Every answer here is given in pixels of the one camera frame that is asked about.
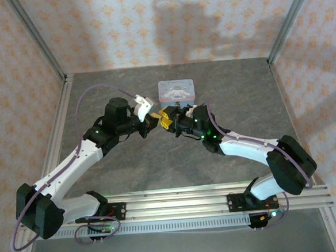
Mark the small blue padlock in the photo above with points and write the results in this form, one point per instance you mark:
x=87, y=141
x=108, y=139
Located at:
x=178, y=104

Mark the cartoon print tin box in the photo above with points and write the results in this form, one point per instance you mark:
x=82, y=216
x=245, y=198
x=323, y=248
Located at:
x=177, y=92

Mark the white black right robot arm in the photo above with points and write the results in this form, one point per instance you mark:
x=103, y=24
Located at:
x=244, y=149

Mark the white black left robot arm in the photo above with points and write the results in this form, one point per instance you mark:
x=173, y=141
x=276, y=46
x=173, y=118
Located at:
x=69, y=164

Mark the black electronics module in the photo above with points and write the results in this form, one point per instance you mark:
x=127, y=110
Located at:
x=261, y=220
x=104, y=229

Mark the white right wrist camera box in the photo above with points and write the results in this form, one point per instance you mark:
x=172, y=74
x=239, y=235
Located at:
x=189, y=111

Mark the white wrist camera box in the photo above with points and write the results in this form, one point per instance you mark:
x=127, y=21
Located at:
x=189, y=111
x=142, y=109

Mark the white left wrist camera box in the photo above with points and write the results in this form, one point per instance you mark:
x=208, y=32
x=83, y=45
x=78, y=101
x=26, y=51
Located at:
x=142, y=109

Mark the aluminium table side rail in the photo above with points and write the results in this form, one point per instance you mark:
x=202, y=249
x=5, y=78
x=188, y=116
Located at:
x=61, y=110
x=284, y=94

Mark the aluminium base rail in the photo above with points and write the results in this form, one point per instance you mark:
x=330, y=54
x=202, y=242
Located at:
x=176, y=203

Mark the aluminium frame post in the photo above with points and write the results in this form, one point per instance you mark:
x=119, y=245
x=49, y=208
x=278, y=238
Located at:
x=35, y=37
x=290, y=19

